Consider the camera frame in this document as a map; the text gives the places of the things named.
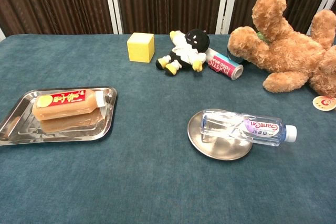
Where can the clear water bottle purple label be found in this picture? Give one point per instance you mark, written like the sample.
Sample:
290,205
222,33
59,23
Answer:
262,132

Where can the juice bottle with red label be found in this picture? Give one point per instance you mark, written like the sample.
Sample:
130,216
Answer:
65,106

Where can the black and white plush doll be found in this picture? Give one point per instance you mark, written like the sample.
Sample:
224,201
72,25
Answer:
183,53

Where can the yellow cube block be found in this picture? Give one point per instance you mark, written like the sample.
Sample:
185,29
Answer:
140,48

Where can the plastic food wrap roll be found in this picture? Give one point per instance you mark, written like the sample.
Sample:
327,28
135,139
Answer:
225,68

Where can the round stainless steel plate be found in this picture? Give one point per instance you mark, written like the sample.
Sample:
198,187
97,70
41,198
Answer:
223,151

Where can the blue table cloth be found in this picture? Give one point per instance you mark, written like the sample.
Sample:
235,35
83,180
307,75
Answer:
157,182

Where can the green cylindrical can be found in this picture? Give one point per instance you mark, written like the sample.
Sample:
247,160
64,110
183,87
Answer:
261,36

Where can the brown teddy bear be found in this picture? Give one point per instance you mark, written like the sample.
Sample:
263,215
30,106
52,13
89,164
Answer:
291,51

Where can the rectangular stainless steel tray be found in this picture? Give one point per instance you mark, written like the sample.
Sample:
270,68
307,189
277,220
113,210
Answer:
15,129

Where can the round paper hang tag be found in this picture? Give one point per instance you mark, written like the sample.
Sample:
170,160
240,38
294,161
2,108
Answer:
324,103

